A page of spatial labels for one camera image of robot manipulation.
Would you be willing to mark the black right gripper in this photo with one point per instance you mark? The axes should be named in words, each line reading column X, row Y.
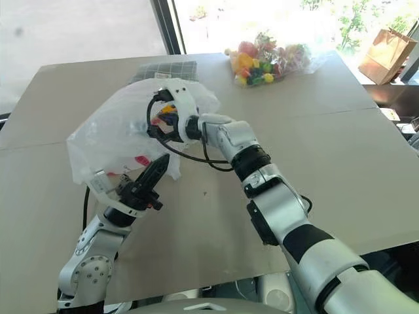
column 158, row 133

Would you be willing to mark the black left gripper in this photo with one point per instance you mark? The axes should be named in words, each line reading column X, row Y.
column 137, row 196

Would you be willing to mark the translucent white plastic bag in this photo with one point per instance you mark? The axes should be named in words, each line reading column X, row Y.
column 108, row 131

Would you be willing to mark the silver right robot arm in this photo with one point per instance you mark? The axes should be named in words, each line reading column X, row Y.
column 294, row 225

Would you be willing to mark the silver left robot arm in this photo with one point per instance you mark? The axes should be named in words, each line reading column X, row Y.
column 95, row 255

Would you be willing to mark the clear bag of colourful toys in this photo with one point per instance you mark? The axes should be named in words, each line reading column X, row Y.
column 262, row 62

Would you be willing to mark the brown paper bag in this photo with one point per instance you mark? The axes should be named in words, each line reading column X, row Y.
column 386, row 57

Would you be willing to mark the colourful small toys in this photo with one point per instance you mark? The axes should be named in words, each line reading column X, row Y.
column 167, row 114

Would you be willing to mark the grey checked cloth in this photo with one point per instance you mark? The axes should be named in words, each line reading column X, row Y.
column 167, row 69

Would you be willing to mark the green potted plant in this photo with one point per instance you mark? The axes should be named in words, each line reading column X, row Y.
column 352, row 23

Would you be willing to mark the dark side table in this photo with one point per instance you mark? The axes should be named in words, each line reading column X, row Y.
column 393, row 98

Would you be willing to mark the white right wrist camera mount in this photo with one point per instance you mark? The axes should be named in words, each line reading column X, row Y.
column 183, row 98

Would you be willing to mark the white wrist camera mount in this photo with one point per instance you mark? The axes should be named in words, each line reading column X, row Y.
column 183, row 98
column 101, row 188

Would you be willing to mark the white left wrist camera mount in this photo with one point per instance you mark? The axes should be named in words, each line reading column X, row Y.
column 101, row 188

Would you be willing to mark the dark window frame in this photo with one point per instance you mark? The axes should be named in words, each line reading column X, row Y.
column 170, row 26

